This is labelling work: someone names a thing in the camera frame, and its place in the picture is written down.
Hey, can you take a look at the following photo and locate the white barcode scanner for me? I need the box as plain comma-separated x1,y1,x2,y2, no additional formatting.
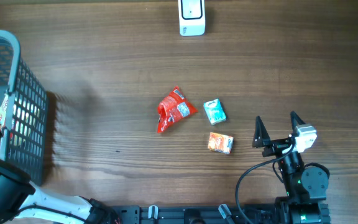
178,0,206,37

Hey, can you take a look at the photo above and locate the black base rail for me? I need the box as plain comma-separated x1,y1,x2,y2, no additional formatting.
113,203,331,224

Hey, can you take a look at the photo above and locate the teal tissue pack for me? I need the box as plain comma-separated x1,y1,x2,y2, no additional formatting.
203,98,227,125

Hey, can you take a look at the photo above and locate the white wet wipes pack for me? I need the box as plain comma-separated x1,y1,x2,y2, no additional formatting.
0,93,40,147

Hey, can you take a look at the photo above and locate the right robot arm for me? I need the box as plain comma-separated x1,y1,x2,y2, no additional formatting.
252,111,331,224

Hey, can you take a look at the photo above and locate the red snack bag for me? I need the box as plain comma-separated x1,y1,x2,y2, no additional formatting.
157,86,198,134

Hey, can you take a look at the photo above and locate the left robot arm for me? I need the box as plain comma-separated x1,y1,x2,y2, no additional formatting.
0,130,121,224

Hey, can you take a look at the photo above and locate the orange tissue pack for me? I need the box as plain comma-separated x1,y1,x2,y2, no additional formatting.
208,132,234,154

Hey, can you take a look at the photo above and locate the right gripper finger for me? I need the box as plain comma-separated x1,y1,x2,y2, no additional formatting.
290,111,305,128
252,116,271,148

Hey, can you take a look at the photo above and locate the grey plastic shopping basket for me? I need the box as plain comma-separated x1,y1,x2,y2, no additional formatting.
0,30,48,185

